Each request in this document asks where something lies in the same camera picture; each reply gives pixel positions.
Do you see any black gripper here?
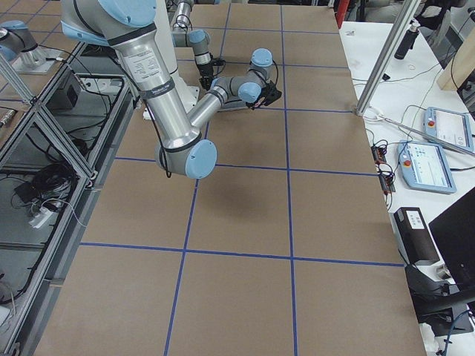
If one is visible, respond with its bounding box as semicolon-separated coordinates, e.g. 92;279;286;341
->
197;61;225;89
250;93;274;110

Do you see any pink towel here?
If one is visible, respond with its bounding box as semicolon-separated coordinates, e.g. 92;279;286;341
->
218;101;248;112

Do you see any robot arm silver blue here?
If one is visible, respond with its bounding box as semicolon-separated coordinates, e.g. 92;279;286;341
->
171;1;225;90
61;1;281;179

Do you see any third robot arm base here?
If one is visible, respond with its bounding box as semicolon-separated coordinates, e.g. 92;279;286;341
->
1;20;63;75

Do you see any reacher grabber stick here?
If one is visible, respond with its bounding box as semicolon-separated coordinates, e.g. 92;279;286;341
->
363;106;474;156

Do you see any small circuit board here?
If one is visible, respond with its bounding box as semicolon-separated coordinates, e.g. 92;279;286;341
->
371;145;396;195

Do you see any black water bottle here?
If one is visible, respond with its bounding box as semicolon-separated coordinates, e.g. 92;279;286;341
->
394;20;420;60

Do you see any near teach pendant tablet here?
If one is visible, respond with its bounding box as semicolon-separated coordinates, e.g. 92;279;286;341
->
397;141;456;194

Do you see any teach pendant tablet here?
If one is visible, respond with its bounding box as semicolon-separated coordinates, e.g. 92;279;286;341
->
397;141;456;194
424;107;474;152

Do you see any far teach pendant tablet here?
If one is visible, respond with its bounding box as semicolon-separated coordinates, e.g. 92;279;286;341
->
424;107;474;152

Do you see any black box with label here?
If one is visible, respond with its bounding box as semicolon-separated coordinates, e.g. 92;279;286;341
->
393;207;440;266

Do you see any white power strip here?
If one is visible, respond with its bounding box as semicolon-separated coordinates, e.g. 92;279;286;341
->
29;207;53;229

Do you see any black monitor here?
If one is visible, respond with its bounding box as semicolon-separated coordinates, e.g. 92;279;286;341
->
405;190;474;323

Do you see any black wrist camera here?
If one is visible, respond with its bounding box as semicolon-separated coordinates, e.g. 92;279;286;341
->
264;82;282;106

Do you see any aluminium frame post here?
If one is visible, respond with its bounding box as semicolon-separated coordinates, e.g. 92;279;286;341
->
355;0;420;116

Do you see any aluminium frame cage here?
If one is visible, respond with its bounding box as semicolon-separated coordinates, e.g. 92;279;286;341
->
1;35;136;355

